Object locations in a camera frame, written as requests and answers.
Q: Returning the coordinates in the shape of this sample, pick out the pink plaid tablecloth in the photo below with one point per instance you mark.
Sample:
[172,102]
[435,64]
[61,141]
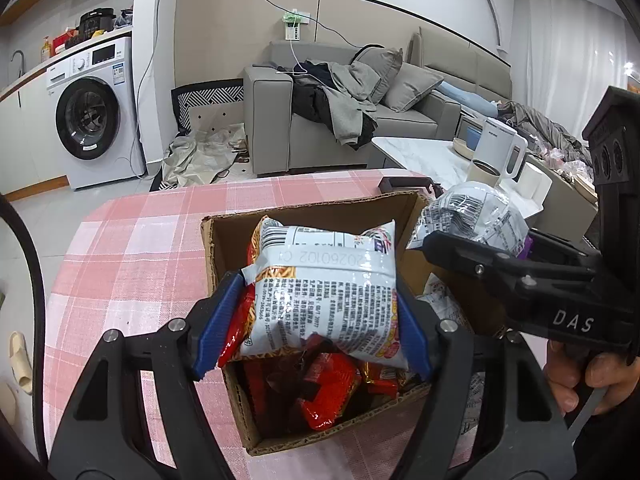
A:
[138,261]

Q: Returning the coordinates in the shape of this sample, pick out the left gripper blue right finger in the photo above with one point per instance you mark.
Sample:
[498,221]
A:
[521,433]

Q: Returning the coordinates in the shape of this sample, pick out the brown SF cardboard box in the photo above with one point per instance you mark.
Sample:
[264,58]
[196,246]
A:
[225,239]

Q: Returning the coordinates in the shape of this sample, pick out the red cone snack bag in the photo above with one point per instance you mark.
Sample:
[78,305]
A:
[313,391]

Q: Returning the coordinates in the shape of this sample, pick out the black patterned chair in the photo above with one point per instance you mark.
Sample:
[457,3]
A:
[208,105]

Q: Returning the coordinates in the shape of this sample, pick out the white washing machine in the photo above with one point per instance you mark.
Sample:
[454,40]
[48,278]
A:
[95,115]

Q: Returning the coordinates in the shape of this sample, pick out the grey and black clothes pile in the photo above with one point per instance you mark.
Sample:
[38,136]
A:
[337,96]

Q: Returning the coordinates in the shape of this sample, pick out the white marble coffee table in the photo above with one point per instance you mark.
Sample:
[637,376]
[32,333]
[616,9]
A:
[432,158]

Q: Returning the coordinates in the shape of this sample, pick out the grey pillow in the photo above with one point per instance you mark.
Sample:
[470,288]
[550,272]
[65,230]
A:
[410,86]
[386,62]

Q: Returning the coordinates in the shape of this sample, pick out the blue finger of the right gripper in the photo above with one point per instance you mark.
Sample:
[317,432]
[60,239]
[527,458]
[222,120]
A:
[480,264]

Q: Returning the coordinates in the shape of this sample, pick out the person's right hand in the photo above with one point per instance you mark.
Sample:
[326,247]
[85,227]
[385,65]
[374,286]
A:
[606,370]

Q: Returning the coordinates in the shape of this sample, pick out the silver purple snack bag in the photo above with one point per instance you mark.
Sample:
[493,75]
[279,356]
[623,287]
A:
[438,296]
[477,212]

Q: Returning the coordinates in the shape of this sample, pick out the white electric kettle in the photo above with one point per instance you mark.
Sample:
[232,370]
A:
[501,148]

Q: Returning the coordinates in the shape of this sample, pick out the black plastic frame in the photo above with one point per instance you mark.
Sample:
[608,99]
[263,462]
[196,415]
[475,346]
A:
[426,184]

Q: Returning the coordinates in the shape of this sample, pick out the wall power socket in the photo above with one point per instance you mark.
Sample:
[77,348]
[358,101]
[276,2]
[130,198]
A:
[293,21]

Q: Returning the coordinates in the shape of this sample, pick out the red white noodle snack bag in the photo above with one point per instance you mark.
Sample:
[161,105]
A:
[303,285]

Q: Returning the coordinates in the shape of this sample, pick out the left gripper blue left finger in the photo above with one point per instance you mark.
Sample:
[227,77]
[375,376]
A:
[104,434]

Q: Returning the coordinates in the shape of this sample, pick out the white paper roll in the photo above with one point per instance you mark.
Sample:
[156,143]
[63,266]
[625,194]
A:
[533,184]

